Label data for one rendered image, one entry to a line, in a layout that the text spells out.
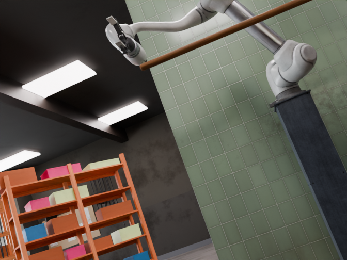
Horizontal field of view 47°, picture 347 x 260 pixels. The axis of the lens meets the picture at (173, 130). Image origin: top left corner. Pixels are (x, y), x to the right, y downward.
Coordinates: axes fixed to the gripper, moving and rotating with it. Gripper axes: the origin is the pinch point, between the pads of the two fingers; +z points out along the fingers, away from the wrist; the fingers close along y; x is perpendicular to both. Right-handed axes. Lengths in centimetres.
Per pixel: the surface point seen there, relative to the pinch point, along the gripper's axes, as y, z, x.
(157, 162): -75, -781, 178
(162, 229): 81, -781, 220
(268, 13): 30, 14, -65
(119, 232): 69, -446, 198
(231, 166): 69, -112, -22
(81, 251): 78, -393, 243
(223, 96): 20, -112, -35
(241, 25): 30, 15, -54
